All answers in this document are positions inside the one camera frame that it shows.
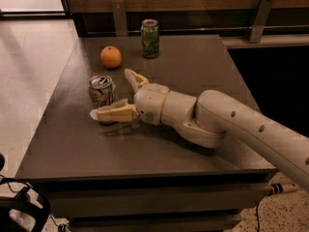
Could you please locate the black cable and equipment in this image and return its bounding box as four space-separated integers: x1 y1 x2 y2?
0 152 51 232

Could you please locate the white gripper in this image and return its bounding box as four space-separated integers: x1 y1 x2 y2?
90 69 170 125

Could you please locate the white 7up soda can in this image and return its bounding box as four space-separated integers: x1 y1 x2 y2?
88 74 116 108

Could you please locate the orange fruit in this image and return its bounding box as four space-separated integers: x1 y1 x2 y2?
100 45 122 69

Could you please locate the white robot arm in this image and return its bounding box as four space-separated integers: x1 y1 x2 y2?
90 69 309 191

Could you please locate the black hanging cable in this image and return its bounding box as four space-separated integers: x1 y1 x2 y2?
255 201 261 232

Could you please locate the green soda can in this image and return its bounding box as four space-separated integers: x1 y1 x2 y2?
141 19 159 59

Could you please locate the left metal shelf bracket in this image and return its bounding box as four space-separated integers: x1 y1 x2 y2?
111 0 128 37

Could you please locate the metal shelf bracket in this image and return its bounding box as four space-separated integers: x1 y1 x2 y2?
247 0 275 44
111 0 128 37

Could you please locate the white cylindrical handle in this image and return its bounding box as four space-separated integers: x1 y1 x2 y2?
268 183 299 195

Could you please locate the grey table with drawers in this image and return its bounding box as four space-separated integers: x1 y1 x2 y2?
16 36 275 232

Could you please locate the right metal shelf bracket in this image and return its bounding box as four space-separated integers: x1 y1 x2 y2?
247 0 275 44

